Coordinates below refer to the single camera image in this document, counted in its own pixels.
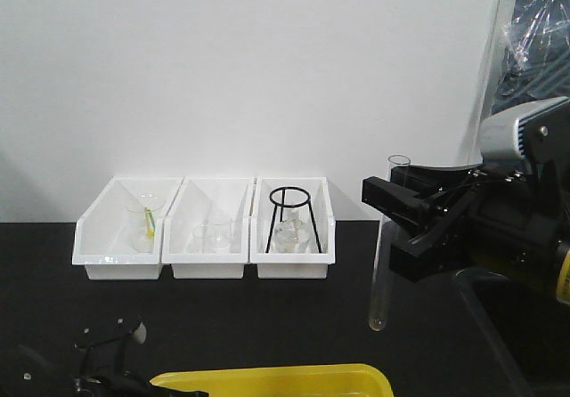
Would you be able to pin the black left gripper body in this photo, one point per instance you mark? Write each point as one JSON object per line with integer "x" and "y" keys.
{"x": 102, "y": 369}

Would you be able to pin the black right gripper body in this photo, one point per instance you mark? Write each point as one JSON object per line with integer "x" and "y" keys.
{"x": 518, "y": 225}

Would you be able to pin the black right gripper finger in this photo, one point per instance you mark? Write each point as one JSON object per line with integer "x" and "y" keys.
{"x": 437, "y": 250}
{"x": 398, "y": 203}

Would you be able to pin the tall glass test tube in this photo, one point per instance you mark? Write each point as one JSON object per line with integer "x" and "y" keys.
{"x": 383, "y": 278}

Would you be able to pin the yellow plastic tray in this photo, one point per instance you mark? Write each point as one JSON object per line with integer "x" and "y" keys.
{"x": 352, "y": 379}

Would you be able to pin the black lab sink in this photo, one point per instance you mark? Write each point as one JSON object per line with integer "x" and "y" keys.
{"x": 528, "y": 332}

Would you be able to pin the clear glass flask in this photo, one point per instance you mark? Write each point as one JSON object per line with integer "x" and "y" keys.
{"x": 291, "y": 235}

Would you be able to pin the white bin right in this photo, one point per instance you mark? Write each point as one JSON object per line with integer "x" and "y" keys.
{"x": 308, "y": 265}

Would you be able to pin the white bin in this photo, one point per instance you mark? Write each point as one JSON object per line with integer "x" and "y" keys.
{"x": 102, "y": 245}
{"x": 197, "y": 200}
{"x": 308, "y": 265}

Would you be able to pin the white bin left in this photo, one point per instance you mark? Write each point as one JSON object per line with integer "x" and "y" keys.
{"x": 102, "y": 245}

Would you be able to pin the plastic bag with black items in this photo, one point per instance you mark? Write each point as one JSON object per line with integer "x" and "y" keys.
{"x": 536, "y": 60}

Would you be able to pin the clear glass beaker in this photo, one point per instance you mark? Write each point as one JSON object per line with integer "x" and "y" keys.
{"x": 212, "y": 236}

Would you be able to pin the glass beaker with yellow straw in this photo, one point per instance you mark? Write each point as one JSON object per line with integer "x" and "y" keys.
{"x": 143, "y": 213}

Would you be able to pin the white bin middle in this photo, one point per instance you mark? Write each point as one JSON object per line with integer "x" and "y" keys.
{"x": 197, "y": 200}

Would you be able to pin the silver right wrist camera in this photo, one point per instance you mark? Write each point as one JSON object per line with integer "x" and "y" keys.
{"x": 500, "y": 136}

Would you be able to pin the black wire tripod stand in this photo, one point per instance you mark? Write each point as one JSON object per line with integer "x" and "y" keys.
{"x": 293, "y": 198}

